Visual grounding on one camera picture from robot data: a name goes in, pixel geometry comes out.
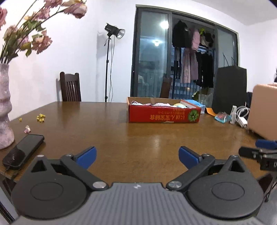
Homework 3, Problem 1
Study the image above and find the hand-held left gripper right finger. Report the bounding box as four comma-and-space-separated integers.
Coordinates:
166, 146, 248, 192

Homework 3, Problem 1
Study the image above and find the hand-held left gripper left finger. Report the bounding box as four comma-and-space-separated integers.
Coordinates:
30, 146, 109, 191

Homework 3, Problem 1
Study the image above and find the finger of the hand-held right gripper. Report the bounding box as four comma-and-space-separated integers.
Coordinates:
239, 147, 263, 159
255, 139, 277, 150

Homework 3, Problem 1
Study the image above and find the white yellow plush toy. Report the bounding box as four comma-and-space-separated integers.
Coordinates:
155, 102, 187, 108

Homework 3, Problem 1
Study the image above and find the red cardboard box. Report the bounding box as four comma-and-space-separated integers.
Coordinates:
127, 97, 202, 124

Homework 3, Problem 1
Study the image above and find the tan box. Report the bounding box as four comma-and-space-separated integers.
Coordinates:
247, 83, 277, 140

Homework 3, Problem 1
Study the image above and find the teal snack packet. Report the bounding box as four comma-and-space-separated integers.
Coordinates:
214, 112, 232, 124

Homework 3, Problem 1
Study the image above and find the blue flat box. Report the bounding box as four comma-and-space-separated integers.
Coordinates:
180, 99, 205, 114

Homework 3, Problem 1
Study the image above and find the clear glass cup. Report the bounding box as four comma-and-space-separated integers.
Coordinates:
198, 93, 209, 108

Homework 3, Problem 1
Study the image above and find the black smartphone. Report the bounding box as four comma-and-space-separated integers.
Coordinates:
3, 134, 45, 169

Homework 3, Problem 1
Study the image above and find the brown wooden chair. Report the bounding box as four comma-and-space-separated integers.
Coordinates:
160, 77, 173, 99

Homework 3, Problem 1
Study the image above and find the dark wooden chair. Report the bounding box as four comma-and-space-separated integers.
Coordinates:
60, 72, 82, 102

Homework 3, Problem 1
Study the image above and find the black long dress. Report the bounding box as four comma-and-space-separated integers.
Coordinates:
196, 52, 215, 88

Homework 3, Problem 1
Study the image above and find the pink long robe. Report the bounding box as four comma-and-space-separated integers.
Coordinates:
181, 48, 199, 84

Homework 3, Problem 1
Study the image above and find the pink textured vase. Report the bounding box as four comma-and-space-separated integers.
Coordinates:
0, 63, 15, 150

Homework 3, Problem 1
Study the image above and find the sliding glass door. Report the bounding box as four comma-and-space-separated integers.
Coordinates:
130, 5, 239, 100

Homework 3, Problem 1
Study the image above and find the pink hanging jacket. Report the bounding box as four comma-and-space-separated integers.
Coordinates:
191, 29, 200, 51

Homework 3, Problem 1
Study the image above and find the black hanging jacket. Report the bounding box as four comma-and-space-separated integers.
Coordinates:
172, 20, 192, 48

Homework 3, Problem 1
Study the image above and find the dried pink roses bouquet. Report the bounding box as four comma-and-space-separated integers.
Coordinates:
0, 0, 88, 64

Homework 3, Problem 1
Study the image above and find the white charger cable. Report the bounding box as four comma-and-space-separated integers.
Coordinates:
236, 106, 250, 128

